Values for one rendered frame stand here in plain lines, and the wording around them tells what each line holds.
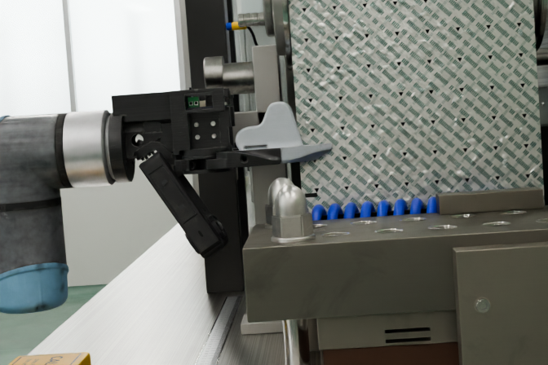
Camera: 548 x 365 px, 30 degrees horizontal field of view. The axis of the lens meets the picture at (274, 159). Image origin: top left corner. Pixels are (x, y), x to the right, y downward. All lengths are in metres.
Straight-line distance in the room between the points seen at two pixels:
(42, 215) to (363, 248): 0.35
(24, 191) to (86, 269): 5.81
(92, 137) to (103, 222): 5.76
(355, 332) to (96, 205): 5.95
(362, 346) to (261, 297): 0.09
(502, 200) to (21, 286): 0.46
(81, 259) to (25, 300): 5.79
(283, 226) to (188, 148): 0.18
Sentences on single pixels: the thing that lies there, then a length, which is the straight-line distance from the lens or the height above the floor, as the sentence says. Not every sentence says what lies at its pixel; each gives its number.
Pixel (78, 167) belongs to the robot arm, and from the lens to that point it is 1.00.
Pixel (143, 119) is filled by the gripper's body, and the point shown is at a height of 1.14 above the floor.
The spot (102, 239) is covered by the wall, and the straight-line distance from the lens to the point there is 6.77.
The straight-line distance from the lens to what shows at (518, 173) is 1.02.
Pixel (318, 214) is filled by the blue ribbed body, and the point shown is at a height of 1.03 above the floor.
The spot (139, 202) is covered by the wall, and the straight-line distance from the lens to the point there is 6.69.
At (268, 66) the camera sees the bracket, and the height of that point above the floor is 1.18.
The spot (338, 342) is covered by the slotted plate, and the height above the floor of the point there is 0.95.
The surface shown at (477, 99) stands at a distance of 1.01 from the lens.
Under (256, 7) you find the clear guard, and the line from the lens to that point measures 2.05.
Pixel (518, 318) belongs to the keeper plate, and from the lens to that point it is 0.82.
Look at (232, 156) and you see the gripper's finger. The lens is 0.96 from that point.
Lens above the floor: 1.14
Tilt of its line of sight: 3 degrees down
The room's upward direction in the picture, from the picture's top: 4 degrees counter-clockwise
